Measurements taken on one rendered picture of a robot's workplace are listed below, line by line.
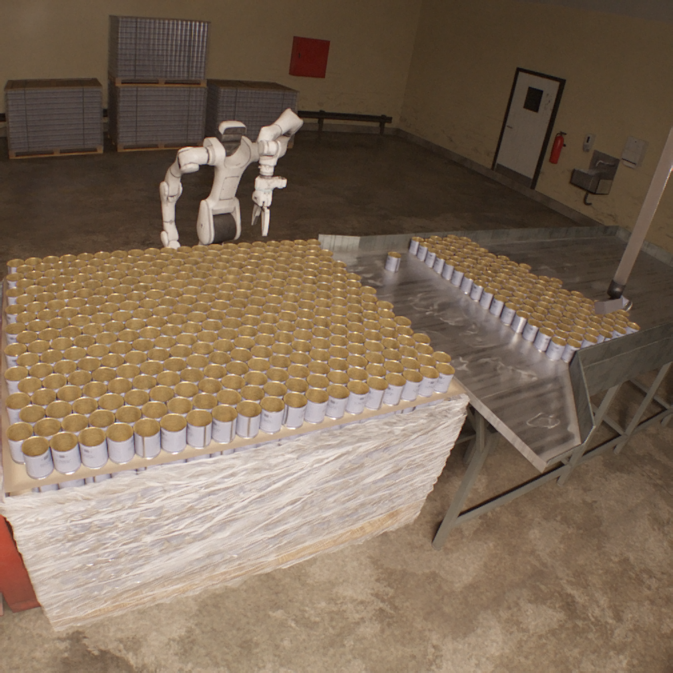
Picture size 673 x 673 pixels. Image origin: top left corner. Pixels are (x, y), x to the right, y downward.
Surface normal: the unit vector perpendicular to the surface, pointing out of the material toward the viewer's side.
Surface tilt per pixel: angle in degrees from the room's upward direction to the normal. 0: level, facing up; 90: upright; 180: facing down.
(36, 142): 91
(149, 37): 92
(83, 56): 90
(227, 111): 90
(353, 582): 0
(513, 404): 0
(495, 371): 0
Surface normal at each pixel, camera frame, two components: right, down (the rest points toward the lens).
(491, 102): -0.87, 0.14
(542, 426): 0.14, -0.84
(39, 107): 0.44, 0.55
